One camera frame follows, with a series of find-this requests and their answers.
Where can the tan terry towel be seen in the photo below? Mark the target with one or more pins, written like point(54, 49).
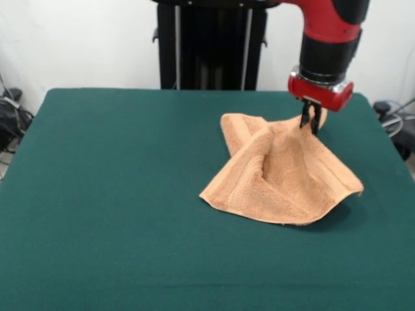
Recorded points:
point(285, 181)

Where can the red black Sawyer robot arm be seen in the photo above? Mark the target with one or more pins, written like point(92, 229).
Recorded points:
point(330, 32)

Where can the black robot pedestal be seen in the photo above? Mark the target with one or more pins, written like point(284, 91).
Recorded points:
point(210, 48)

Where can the dark green table cloth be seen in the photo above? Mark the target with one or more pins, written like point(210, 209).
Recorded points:
point(97, 210)

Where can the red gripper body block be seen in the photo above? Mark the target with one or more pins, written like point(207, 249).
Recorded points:
point(317, 95)

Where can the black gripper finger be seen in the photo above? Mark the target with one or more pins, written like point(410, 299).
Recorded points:
point(316, 121)
point(304, 115)

